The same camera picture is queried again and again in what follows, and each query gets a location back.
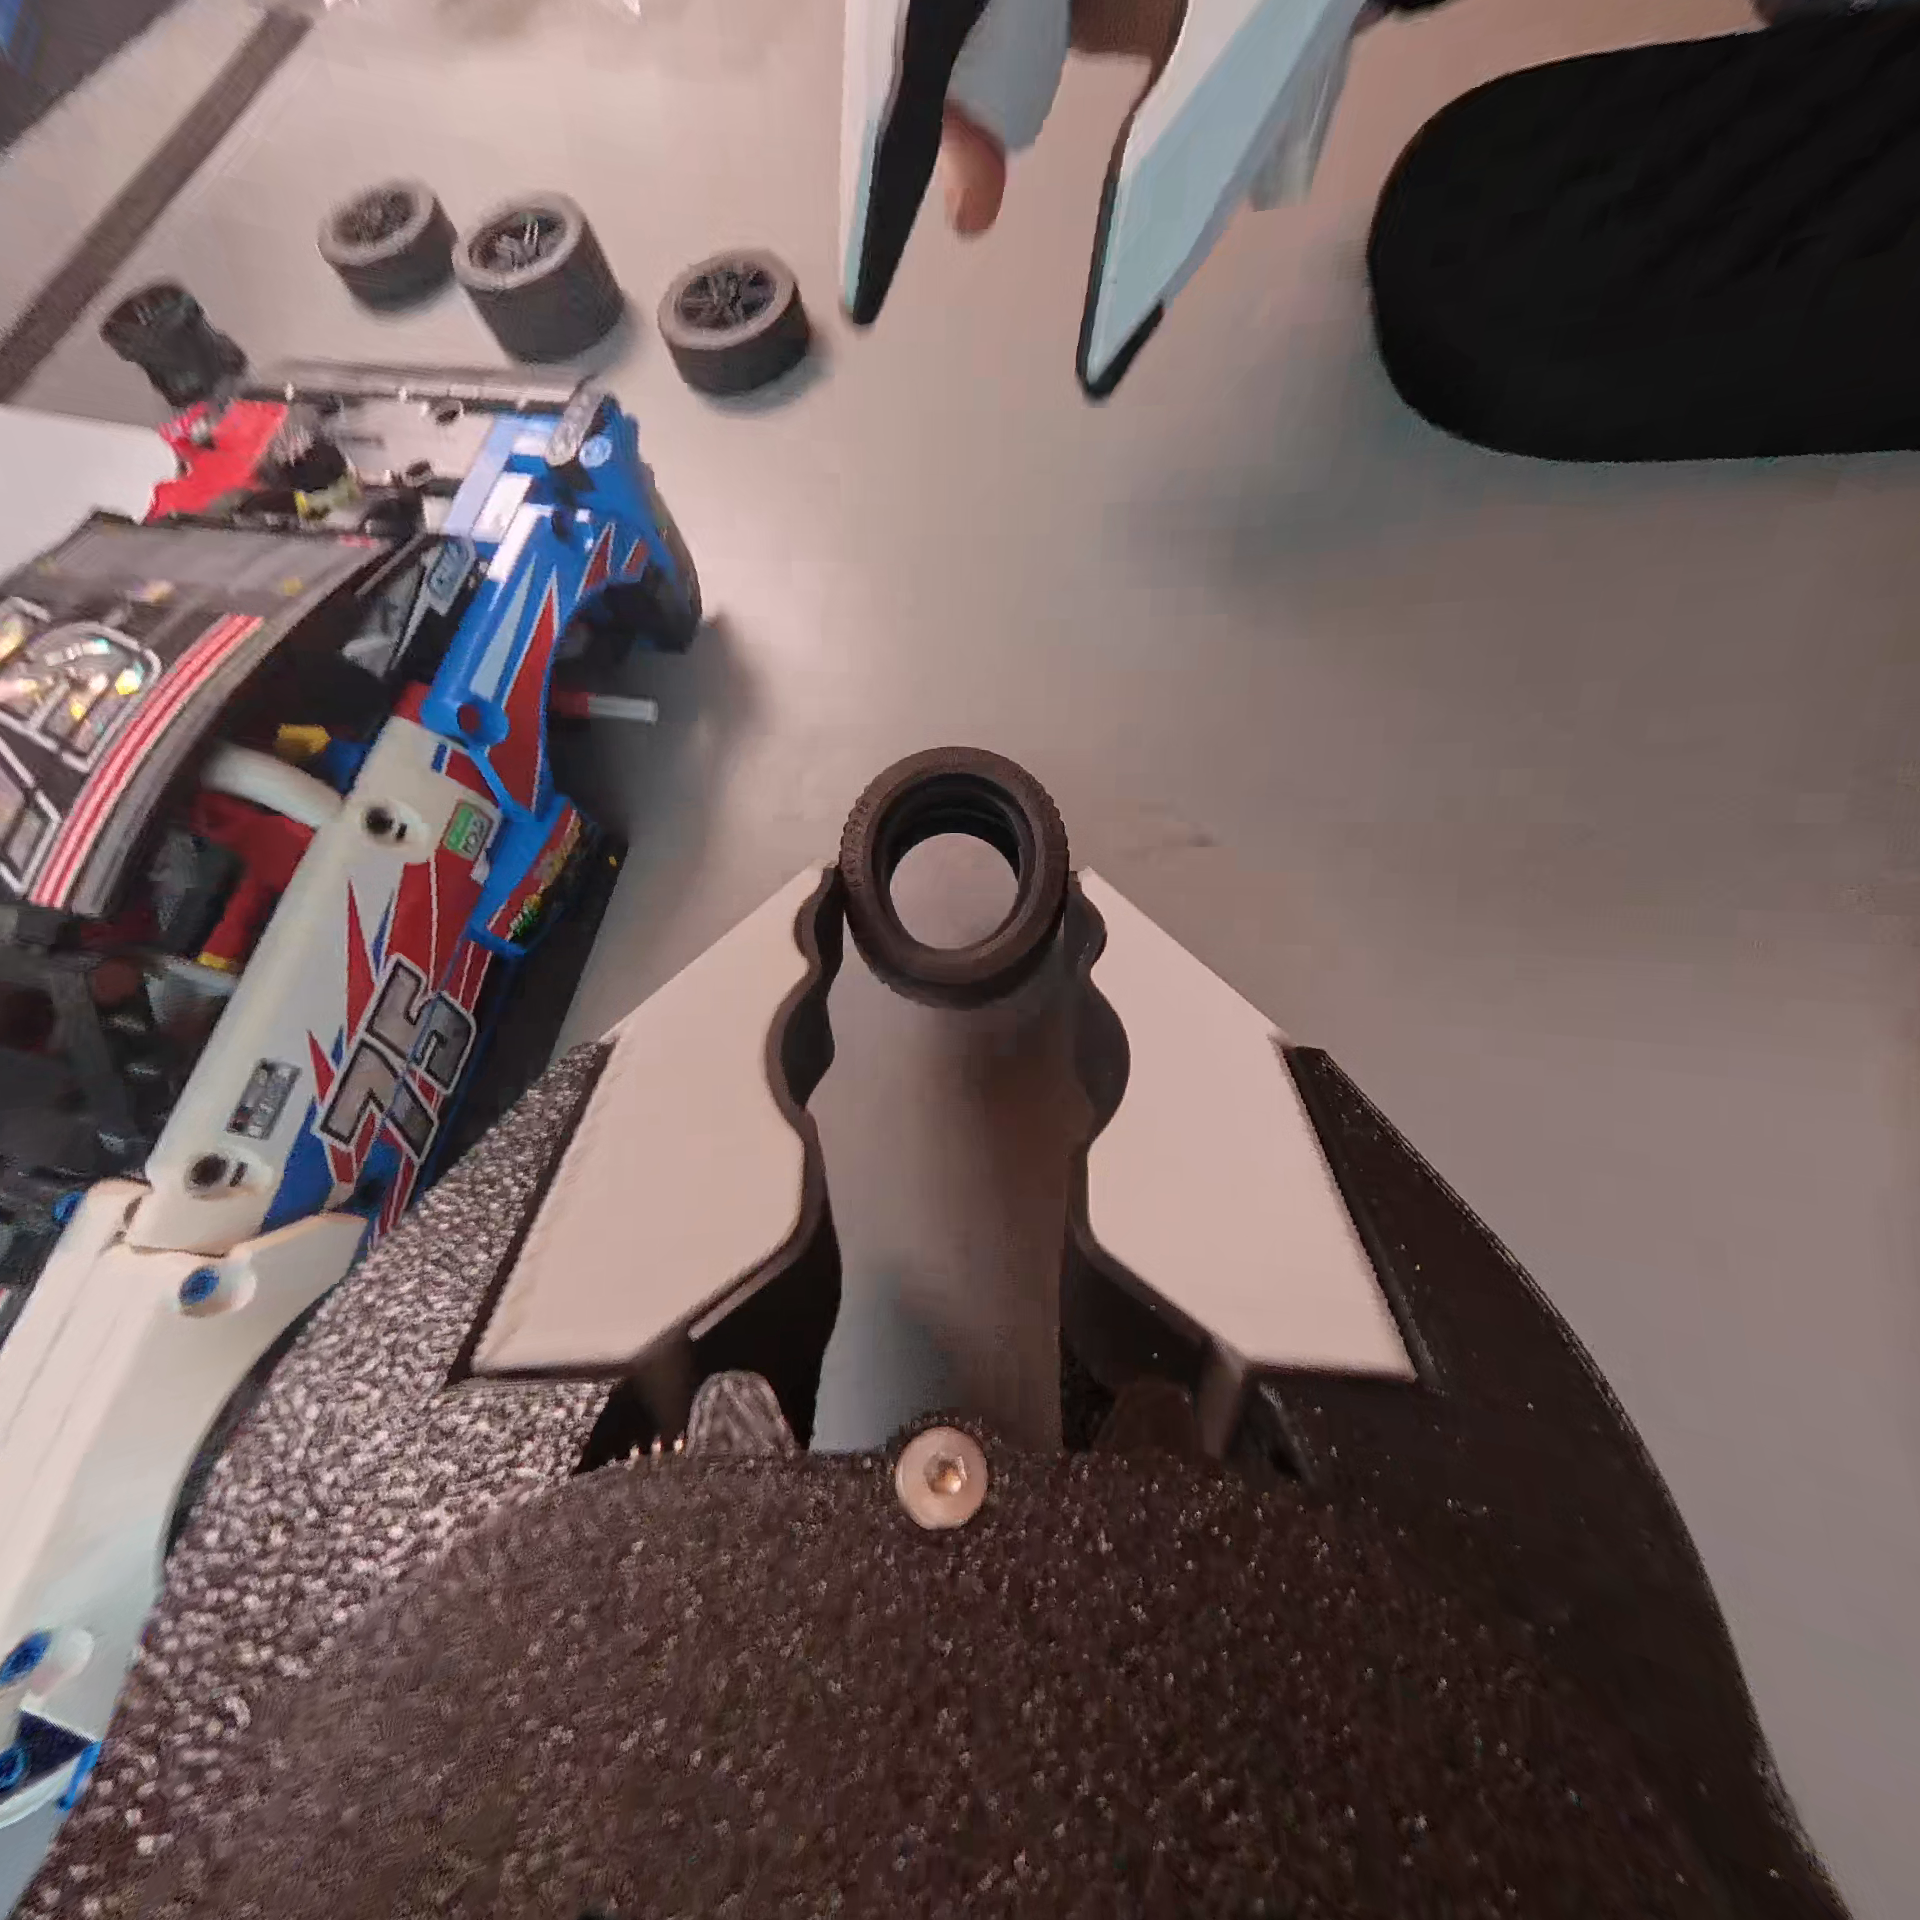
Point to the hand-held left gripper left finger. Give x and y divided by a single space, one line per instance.
645 1186

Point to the person's black clothing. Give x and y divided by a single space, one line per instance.
1665 241

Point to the black rubber toy tyre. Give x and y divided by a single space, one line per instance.
171 343
960 880

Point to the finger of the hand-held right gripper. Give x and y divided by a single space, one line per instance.
879 150
1200 164

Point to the white lamp base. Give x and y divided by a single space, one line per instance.
59 482

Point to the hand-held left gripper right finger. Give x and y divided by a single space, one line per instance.
1215 1155

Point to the black toy wheel with rim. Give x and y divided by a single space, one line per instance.
388 241
736 319
536 275

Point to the person's right hand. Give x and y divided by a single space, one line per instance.
978 164

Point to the blue white toy race car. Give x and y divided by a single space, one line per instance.
330 931

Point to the grey desk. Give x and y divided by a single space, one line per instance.
1351 720

